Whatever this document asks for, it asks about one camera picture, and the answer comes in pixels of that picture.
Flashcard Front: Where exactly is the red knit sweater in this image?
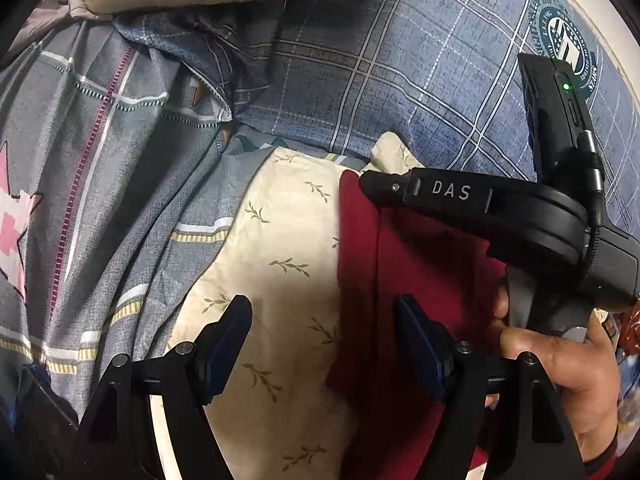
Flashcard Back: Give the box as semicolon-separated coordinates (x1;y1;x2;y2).
326;171;504;479

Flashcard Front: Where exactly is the person's right hand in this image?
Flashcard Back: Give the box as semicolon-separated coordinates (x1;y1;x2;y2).
488;283;620;462

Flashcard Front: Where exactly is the cream leaf-print blanket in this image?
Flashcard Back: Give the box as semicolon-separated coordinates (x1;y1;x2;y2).
150;131;426;480

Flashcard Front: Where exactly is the blue plaid quilt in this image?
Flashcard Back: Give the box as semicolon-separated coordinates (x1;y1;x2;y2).
115;0;639;233

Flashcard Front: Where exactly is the grey plaid star bedsheet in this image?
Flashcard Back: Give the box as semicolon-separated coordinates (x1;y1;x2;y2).
1;13;274;414

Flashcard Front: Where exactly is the grey crumpled cloth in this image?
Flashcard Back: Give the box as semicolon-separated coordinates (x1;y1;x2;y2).
1;0;87;65

